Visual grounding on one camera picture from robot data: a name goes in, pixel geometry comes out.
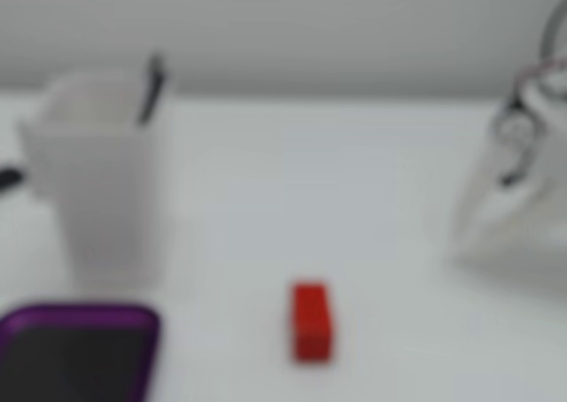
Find white fixed gripper finger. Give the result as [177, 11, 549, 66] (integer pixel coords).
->
[513, 215, 567, 283]

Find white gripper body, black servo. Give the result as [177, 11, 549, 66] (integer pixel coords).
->
[524, 81, 567, 226]

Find white moving gripper finger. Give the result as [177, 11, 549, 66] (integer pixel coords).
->
[452, 107, 545, 266]

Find red textured cube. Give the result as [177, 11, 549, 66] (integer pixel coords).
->
[291, 281, 334, 364]

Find purple box with black inside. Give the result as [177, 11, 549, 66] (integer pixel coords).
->
[0, 303, 162, 402]

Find white plastic container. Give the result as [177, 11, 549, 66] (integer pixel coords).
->
[16, 68, 175, 289]

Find black rounded object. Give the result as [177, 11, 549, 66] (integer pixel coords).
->
[0, 166, 25, 196]

